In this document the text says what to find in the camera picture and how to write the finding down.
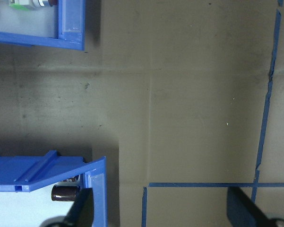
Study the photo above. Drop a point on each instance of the blue plastic battery bin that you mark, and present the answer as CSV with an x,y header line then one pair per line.
x,y
37,170

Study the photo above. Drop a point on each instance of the blue plastic button switch bin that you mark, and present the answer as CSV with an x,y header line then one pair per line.
x,y
26,40

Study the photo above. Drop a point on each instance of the red cap push button switch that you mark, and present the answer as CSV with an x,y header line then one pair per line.
x,y
37,2

